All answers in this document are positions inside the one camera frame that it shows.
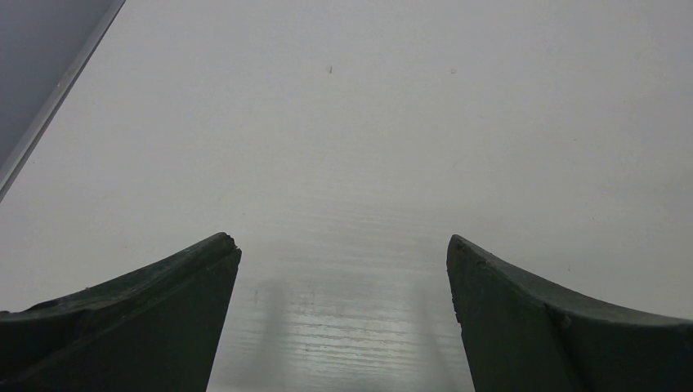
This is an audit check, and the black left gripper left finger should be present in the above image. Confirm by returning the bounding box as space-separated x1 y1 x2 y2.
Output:
1 233 241 391

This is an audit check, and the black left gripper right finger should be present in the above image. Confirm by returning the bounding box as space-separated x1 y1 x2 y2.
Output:
446 235 692 391

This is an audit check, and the aluminium left side rail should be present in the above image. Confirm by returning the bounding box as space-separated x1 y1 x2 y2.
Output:
1 1 124 195

